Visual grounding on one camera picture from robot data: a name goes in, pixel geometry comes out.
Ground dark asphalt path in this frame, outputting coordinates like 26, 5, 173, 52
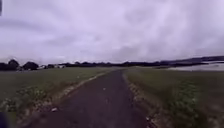
20, 68, 158, 128

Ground distant row of trees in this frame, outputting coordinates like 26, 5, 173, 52
0, 58, 209, 72

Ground distant dark hill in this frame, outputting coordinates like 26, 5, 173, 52
159, 55, 224, 66

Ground pale water surface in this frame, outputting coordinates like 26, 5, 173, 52
166, 61, 224, 72

